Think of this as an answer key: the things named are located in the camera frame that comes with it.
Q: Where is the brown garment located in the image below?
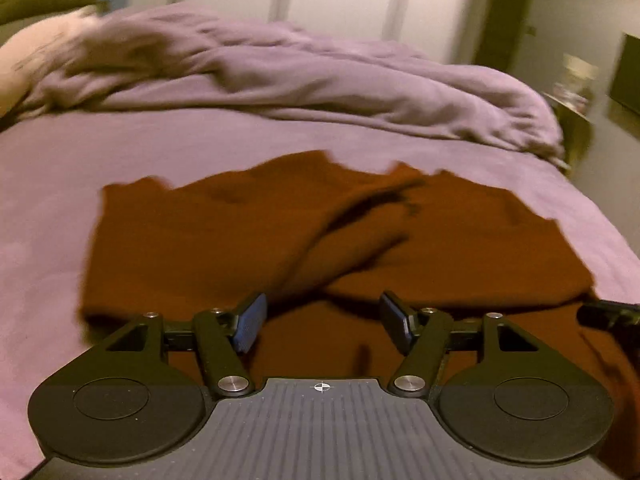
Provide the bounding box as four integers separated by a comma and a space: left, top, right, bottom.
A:
80, 149, 640, 466

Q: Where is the crumpled purple duvet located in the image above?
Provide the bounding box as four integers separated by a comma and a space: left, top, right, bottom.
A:
17, 2, 568, 168

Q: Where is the dark wall screen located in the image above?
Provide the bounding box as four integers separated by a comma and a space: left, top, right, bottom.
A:
607, 32, 640, 117

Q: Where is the bed with purple sheet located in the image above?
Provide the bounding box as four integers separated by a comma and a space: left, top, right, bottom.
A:
0, 107, 640, 480

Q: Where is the cream pillow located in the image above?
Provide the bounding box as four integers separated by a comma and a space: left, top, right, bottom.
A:
0, 5, 101, 116

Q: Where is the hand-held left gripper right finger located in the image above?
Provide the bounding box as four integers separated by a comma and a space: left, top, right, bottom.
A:
379, 290, 557, 400

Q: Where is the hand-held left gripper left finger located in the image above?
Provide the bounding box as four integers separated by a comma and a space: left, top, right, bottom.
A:
85, 292, 269, 400

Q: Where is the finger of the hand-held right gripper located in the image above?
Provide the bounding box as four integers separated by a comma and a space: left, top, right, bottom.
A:
576, 299, 640, 333

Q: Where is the bedside table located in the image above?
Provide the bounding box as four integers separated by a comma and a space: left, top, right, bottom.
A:
541, 91, 597, 176

